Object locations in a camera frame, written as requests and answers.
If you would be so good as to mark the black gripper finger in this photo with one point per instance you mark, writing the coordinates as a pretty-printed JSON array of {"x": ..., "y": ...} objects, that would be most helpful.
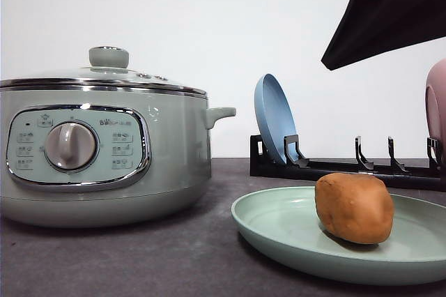
[{"x": 373, "y": 27}]

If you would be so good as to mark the brown potato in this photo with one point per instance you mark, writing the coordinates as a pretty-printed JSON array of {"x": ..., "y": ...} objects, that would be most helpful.
[{"x": 354, "y": 207}]

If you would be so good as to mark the green plate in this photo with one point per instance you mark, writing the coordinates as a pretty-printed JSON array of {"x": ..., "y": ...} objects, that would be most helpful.
[{"x": 285, "y": 223}]

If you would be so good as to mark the glass steamer lid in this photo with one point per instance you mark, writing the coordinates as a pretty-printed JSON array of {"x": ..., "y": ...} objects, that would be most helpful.
[{"x": 109, "y": 68}]

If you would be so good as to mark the pink plate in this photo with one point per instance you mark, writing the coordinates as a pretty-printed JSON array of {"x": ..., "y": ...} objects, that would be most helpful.
[{"x": 435, "y": 108}]

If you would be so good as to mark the blue plate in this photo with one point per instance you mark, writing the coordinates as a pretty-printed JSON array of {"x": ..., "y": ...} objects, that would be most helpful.
[{"x": 275, "y": 118}]

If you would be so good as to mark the black plate rack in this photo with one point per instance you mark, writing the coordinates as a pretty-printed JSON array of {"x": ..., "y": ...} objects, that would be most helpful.
[{"x": 297, "y": 167}]

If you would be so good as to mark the green electric steamer pot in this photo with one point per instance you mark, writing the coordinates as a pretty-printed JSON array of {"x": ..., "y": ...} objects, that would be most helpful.
[{"x": 102, "y": 156}]

